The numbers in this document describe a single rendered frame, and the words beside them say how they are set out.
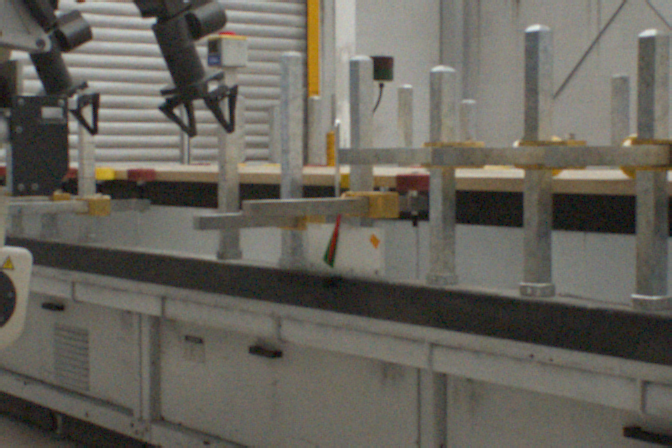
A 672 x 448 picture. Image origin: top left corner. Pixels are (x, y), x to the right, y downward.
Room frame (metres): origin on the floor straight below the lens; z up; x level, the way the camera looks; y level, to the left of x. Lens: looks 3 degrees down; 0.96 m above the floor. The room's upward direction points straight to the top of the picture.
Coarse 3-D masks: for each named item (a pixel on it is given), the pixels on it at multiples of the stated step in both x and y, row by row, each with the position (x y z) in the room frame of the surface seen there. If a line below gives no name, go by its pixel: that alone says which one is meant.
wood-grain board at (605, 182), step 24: (120, 168) 4.14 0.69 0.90; (168, 168) 4.09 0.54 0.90; (192, 168) 4.06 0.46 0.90; (216, 168) 4.03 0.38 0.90; (240, 168) 4.01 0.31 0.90; (264, 168) 3.98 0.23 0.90; (312, 168) 3.93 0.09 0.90; (384, 168) 3.85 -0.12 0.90; (408, 168) 3.83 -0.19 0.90; (552, 192) 2.53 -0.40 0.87; (576, 192) 2.48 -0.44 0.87; (600, 192) 2.44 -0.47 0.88; (624, 192) 2.39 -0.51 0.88
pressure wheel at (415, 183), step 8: (400, 176) 2.71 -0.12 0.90; (408, 176) 2.70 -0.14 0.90; (416, 176) 2.70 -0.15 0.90; (424, 176) 2.70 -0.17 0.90; (400, 184) 2.71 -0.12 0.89; (408, 184) 2.70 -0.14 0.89; (416, 184) 2.70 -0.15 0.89; (424, 184) 2.70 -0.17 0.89; (416, 192) 2.72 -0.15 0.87; (416, 216) 2.73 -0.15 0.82; (416, 224) 2.73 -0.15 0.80
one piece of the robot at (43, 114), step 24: (0, 72) 2.14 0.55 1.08; (24, 96) 2.09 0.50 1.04; (48, 96) 2.12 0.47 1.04; (0, 120) 2.08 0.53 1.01; (24, 120) 2.09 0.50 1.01; (48, 120) 2.11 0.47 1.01; (0, 144) 2.14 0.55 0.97; (24, 144) 2.09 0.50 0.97; (48, 144) 2.12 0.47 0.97; (24, 168) 2.09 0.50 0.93; (48, 168) 2.12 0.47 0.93; (24, 192) 2.09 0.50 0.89; (48, 192) 2.12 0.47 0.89
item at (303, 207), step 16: (256, 208) 2.48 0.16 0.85; (272, 208) 2.50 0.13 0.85; (288, 208) 2.53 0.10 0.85; (304, 208) 2.55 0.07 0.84; (320, 208) 2.57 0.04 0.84; (336, 208) 2.59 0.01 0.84; (352, 208) 2.62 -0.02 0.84; (368, 208) 2.64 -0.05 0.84; (400, 208) 2.69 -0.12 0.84; (416, 208) 2.72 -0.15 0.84
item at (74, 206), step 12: (12, 204) 3.51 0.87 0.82; (24, 204) 3.53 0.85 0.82; (36, 204) 3.55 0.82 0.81; (48, 204) 3.57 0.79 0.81; (60, 204) 3.59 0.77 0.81; (72, 204) 3.61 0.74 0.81; (84, 204) 3.64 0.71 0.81; (120, 204) 3.70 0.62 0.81; (132, 204) 3.72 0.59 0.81; (144, 204) 3.74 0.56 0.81
